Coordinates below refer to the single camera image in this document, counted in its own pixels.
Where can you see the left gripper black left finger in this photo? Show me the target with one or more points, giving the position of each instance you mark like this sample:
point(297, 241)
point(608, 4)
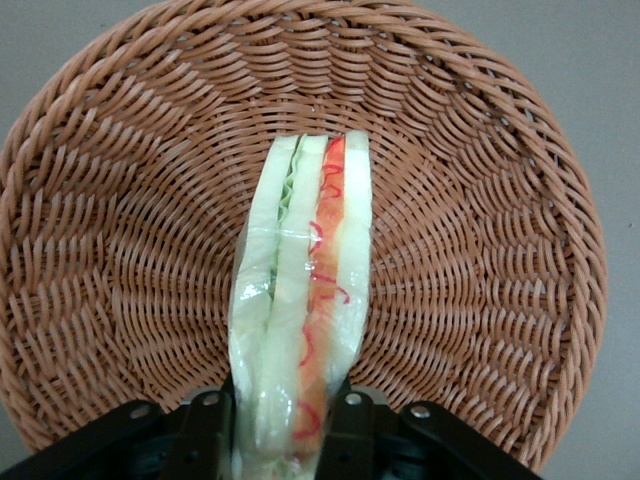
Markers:
point(150, 440)

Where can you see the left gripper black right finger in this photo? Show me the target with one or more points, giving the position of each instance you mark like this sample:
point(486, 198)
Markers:
point(400, 445)

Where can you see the triangle sandwich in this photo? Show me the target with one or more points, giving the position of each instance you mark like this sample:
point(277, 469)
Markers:
point(300, 275)

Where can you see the round brown wicker basket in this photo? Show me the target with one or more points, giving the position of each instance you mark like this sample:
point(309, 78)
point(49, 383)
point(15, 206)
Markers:
point(475, 225)

